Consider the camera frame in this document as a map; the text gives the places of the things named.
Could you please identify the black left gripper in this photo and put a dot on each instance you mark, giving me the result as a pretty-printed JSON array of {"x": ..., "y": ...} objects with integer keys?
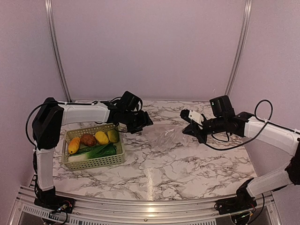
[{"x": 145, "y": 120}]

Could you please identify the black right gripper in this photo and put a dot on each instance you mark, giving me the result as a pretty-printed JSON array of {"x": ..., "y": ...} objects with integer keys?
[{"x": 194, "y": 129}]

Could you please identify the yellow lemon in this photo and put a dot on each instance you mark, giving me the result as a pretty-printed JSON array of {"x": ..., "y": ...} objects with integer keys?
[{"x": 101, "y": 138}]

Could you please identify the green white bok choy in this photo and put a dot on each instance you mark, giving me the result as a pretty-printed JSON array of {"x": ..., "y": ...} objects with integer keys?
[{"x": 107, "y": 150}]

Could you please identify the clear zip top bag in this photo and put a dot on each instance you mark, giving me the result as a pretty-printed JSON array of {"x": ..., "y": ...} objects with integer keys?
[{"x": 165, "y": 137}]

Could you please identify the beige perforated plastic basket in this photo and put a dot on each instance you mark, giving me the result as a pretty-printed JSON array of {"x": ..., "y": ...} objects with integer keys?
[{"x": 96, "y": 162}]

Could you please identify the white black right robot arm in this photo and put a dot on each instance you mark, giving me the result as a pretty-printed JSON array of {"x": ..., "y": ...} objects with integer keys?
[{"x": 250, "y": 126}]

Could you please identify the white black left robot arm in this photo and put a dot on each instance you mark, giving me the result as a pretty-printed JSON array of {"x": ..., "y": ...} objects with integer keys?
[{"x": 51, "y": 115}]

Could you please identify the brown potato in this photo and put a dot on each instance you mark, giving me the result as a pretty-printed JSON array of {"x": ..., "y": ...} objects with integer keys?
[{"x": 88, "y": 140}]

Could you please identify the dark green cucumber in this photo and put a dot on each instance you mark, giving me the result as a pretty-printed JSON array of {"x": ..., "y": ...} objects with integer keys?
[{"x": 87, "y": 149}]

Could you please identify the orange yellow mango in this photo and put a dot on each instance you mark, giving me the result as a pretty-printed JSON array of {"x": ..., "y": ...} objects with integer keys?
[{"x": 74, "y": 145}]

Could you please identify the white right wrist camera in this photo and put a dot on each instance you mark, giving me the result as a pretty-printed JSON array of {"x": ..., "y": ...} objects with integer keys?
[{"x": 189, "y": 115}]

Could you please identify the right aluminium frame post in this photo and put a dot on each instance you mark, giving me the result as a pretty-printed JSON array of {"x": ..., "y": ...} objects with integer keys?
[{"x": 241, "y": 44}]

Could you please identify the aluminium frame post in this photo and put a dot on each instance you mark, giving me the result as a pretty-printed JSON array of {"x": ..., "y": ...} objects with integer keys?
[
  {"x": 55, "y": 46},
  {"x": 241, "y": 44}
]

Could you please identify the left aluminium frame post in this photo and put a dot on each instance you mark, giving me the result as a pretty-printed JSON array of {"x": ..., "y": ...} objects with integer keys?
[{"x": 55, "y": 46}]

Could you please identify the aluminium front rail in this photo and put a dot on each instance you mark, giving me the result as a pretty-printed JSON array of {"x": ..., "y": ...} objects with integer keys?
[{"x": 101, "y": 211}]

